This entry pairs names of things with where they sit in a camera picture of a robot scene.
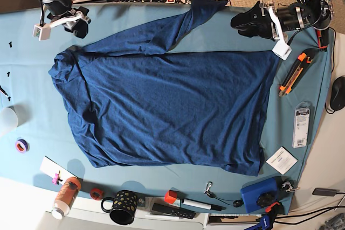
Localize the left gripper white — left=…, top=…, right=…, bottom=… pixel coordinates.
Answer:
left=230, top=1, right=292, bottom=60

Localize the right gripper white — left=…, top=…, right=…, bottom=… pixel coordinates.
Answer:
left=32, top=7, right=91, bottom=41

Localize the dark blue t-shirt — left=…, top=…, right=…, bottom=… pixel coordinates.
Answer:
left=49, top=0, right=280, bottom=176

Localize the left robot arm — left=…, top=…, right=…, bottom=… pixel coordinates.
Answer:
left=230, top=0, right=334, bottom=60

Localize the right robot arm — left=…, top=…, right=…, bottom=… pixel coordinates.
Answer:
left=33, top=0, right=91, bottom=41

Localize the orange black utility knife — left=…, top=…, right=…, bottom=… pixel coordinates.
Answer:
left=278, top=48, right=319, bottom=97

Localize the packaged bit set blister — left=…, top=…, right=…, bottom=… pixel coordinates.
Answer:
left=292, top=101, right=311, bottom=149

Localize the black computer mouse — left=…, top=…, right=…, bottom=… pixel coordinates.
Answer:
left=330, top=76, right=345, bottom=111

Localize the translucent plastic cup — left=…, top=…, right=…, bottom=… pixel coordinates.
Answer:
left=0, top=107, right=18, bottom=137

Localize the purple tape roll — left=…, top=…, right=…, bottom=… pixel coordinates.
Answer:
left=15, top=139, right=29, bottom=153

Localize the white square paper leaflet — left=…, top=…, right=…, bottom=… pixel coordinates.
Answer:
left=266, top=147, right=298, bottom=175

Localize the white paper card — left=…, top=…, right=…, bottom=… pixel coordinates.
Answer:
left=39, top=156, right=66, bottom=180

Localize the pink small clip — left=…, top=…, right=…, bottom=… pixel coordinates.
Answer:
left=52, top=171, right=64, bottom=185

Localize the orange plastic bottle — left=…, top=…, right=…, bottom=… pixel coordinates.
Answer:
left=51, top=177, right=81, bottom=220

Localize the red tape roll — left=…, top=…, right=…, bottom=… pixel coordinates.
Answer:
left=89, top=188, right=104, bottom=200

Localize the blue plastic case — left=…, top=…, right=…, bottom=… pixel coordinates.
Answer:
left=240, top=178, right=280, bottom=213

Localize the black power adapter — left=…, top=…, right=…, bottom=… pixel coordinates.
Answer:
left=312, top=187, right=338, bottom=197

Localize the black mug gold pattern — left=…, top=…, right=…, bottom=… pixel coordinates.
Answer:
left=101, top=190, right=139, bottom=226

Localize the blue orange clamp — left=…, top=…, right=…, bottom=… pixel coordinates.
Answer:
left=245, top=201, right=282, bottom=230

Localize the red orange cube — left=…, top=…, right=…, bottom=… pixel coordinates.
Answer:
left=164, top=190, right=177, bottom=204

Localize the white black marker pen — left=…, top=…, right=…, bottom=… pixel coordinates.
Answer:
left=181, top=199, right=225, bottom=211

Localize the black remote control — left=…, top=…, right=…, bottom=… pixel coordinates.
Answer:
left=151, top=203, right=196, bottom=219

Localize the carabiner with black lanyard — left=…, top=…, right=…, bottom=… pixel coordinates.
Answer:
left=203, top=182, right=244, bottom=208

